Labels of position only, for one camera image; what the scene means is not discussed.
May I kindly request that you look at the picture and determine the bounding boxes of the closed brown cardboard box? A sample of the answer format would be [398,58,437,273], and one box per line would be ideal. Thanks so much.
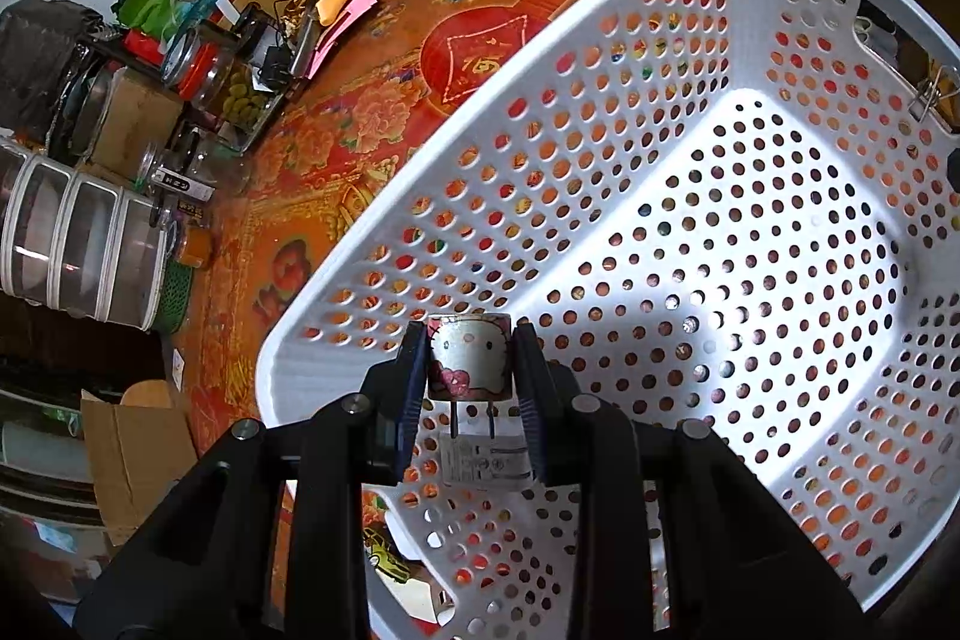
[79,66,185,180]

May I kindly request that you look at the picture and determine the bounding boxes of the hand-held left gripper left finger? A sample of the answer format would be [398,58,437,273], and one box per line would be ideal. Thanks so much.
[75,321,432,640]

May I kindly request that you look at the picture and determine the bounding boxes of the clear stacked drawer unit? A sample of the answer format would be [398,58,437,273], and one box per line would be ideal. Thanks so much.
[0,141,175,332]

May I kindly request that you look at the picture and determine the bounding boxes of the red lid pickle jar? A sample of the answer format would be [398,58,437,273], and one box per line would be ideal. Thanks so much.
[161,21,282,131]

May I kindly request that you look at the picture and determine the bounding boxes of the dark woven bag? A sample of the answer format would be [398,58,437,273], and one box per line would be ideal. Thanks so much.
[0,0,106,142]

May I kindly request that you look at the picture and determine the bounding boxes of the white perforated plastic basket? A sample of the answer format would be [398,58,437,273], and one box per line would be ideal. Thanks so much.
[255,0,960,637]

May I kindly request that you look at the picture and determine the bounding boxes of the pink paper notes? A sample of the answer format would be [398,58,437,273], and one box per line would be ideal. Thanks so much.
[307,0,381,79]

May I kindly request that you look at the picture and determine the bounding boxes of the cartoon print plug adapter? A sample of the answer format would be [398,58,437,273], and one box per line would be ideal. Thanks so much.
[424,312,535,485]

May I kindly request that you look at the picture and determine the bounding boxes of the open cardboard box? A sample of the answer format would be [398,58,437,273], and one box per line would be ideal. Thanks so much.
[79,380,200,547]

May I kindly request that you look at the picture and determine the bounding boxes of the empty glass jar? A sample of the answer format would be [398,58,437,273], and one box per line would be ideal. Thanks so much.
[172,126,252,199]

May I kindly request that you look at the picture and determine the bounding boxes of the green mesh basket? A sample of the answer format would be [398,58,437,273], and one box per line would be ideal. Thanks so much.
[157,257,196,335]

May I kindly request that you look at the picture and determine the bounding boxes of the orange jar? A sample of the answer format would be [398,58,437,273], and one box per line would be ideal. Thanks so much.
[169,201,215,270]

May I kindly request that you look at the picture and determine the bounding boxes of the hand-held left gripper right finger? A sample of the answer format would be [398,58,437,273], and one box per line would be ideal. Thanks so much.
[514,323,867,640]

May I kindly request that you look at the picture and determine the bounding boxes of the bottle with black label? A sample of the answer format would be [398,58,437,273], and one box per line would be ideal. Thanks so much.
[137,143,218,200]

